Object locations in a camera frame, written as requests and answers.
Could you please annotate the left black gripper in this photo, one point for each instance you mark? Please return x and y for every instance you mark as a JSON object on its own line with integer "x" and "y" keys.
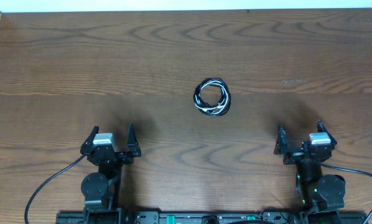
{"x": 120, "y": 156}

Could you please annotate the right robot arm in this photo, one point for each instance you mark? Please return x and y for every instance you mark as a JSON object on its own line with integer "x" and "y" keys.
{"x": 322, "y": 195}

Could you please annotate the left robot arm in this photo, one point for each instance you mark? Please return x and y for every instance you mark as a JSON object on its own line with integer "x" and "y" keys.
{"x": 99, "y": 187}

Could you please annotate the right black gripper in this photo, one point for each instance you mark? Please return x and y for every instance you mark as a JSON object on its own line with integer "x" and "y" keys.
{"x": 295, "y": 151}

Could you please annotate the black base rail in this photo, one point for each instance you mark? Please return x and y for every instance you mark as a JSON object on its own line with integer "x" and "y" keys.
{"x": 149, "y": 217}

